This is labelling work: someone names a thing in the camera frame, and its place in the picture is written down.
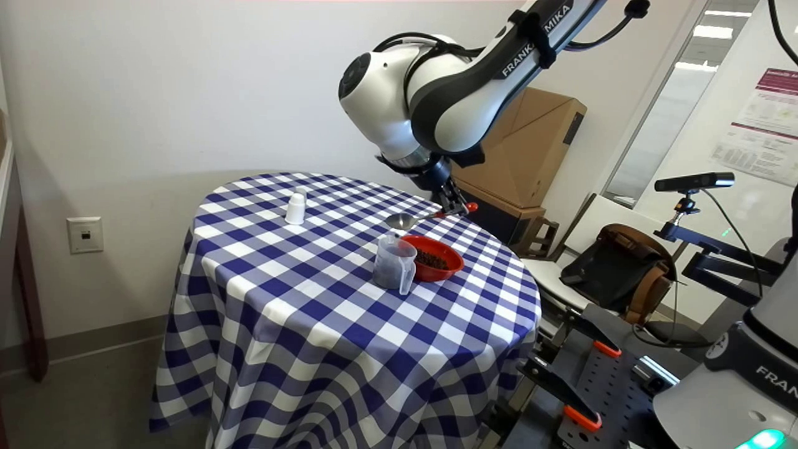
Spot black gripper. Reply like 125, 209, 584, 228
418, 159, 470, 216

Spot red handled metal spoon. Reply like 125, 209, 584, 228
384, 203, 478, 231

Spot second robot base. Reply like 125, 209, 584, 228
653, 236, 798, 449

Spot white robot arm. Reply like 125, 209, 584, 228
335, 0, 651, 214

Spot red plastic bowl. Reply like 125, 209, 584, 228
407, 234, 464, 281

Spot brown cardboard box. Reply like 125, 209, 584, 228
454, 88, 586, 209

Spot small white bottle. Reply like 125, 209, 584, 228
284, 189, 307, 228

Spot black brown bag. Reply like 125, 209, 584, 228
557, 225, 676, 324

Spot orange black clamp right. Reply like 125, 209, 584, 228
572, 321, 622, 360

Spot orange black clamp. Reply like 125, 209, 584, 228
532, 366, 604, 435
572, 321, 622, 360

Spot blue white checkered tablecloth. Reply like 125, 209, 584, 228
148, 173, 540, 449

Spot orange black clamp left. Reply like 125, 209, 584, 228
532, 366, 604, 435

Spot black perforated mounting board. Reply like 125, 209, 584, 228
522, 331, 678, 449

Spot black camera on stand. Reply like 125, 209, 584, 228
653, 173, 734, 195

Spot wall poster with red header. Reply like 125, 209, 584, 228
712, 67, 798, 184

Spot white wall outlet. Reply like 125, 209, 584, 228
66, 216, 102, 255

